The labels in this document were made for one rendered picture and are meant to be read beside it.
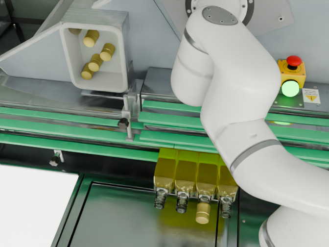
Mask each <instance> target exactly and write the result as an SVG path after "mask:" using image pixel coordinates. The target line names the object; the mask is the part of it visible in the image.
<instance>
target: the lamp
mask: <svg viewBox="0 0 329 247"><path fill-rule="evenodd" d="M282 92H283V94H284V95H286V96H288V97H292V96H295V95H296V94H297V93H298V92H299V83H298V82H297V81H296V80H294V79H288V80H286V81H284V82H283V83H282Z"/></svg>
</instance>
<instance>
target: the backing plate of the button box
mask: <svg viewBox="0 0 329 247"><path fill-rule="evenodd" d="M273 105H279V106H289V107H298V108H304V100H303V93H302V91H301V94H300V95H299V96H297V95H295V96H292V97H288V96H286V95H284V94H278V95H277V96H276V98H275V100H274V102H273Z"/></svg>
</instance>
